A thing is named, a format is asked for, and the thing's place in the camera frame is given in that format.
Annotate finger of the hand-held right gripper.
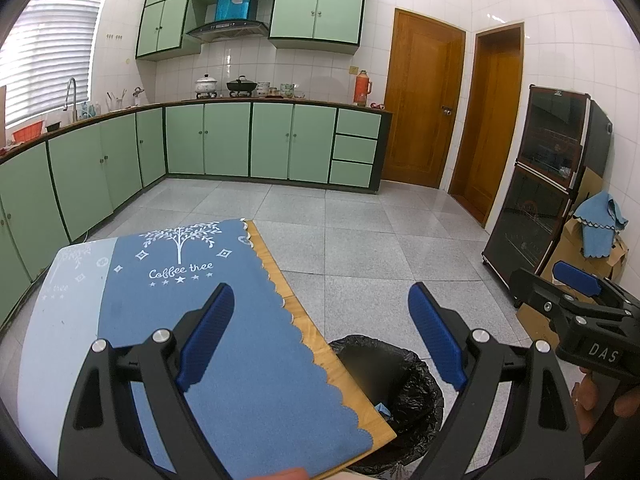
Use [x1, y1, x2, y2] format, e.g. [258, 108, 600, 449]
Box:
[510, 268, 576, 328]
[554, 261, 640, 313]

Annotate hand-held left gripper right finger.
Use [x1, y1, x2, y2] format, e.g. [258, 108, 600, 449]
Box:
[407, 282, 586, 480]

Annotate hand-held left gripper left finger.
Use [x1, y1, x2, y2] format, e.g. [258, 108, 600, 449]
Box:
[57, 282, 236, 480]

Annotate trash bin with black bag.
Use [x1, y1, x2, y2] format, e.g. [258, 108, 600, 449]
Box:
[327, 335, 445, 476]

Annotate person's right hand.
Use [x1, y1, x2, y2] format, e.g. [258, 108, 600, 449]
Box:
[574, 367, 640, 436]

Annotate brown cardboard boxes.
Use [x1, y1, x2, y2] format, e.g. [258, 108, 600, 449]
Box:
[515, 167, 631, 341]

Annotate blue cloth with scalloped edge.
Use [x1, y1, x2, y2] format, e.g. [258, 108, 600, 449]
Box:
[572, 191, 629, 259]

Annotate dark blue printed tablecloth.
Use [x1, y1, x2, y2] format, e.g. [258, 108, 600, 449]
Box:
[97, 217, 374, 478]

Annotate black glass disinfection cabinet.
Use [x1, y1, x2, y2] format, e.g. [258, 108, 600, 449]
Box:
[481, 85, 614, 286]

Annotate wooden table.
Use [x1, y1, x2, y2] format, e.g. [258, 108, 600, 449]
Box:
[240, 219, 398, 478]

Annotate light blue tablecloth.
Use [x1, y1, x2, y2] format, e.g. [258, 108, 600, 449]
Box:
[17, 237, 121, 461]

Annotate plain wooden door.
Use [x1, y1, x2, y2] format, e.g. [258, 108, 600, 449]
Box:
[447, 21, 525, 226]

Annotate green lower kitchen cabinets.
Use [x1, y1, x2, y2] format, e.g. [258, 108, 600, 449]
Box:
[0, 100, 393, 328]

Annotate white cooking pot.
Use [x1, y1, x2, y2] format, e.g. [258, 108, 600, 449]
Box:
[195, 74, 220, 99]

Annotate black wok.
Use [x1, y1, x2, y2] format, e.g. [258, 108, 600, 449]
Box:
[226, 76, 260, 97]

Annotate red thermos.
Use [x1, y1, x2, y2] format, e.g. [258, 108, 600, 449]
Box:
[354, 70, 374, 107]

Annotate red plastic basin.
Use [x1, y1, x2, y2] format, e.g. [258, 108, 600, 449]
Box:
[11, 122, 45, 144]

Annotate metal kitchen faucet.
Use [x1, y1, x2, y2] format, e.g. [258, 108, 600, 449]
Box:
[64, 77, 79, 123]

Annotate range hood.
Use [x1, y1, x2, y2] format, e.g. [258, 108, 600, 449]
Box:
[186, 20, 269, 44]

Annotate white window blinds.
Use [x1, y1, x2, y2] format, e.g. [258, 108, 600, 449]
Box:
[0, 0, 113, 131]

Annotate wooden door with handle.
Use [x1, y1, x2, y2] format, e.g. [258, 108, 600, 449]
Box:
[381, 7, 467, 190]

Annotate green upper wall cabinets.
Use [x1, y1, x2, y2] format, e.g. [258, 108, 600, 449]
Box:
[135, 0, 369, 62]

